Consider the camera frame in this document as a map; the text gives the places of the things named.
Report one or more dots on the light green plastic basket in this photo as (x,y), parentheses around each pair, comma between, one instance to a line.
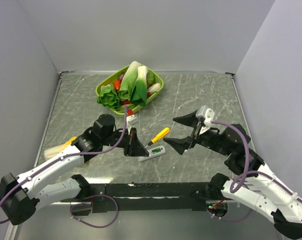
(133,86)

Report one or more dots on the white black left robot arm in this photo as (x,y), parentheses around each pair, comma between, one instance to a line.
(21,196)

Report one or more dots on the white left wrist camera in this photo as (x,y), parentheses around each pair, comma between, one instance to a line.
(131,119)

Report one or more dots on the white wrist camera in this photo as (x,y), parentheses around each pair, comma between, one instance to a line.
(131,119)
(205,116)

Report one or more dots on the green lettuce toy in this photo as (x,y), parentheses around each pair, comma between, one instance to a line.
(108,97)

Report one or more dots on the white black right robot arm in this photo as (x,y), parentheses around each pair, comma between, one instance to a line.
(256,186)

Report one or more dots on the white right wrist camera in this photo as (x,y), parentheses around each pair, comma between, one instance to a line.
(205,116)

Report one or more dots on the yellow napa cabbage toy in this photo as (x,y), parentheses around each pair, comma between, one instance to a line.
(53,151)

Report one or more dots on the dark green bok choy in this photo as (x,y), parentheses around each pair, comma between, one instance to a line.
(139,93)

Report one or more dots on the yellow handled screwdriver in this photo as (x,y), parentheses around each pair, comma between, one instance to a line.
(159,136)

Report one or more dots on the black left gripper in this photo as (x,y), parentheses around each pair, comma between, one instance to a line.
(133,146)

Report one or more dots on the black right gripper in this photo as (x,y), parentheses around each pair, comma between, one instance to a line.
(178,144)

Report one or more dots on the light green cabbage toy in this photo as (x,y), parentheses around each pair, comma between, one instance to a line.
(128,81)

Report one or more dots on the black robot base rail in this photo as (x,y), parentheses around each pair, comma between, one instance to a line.
(159,196)

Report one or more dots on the orange carrot toy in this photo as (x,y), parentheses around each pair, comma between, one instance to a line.
(117,84)

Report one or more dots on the red chili pepper toy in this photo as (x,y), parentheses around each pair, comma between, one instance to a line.
(128,102)

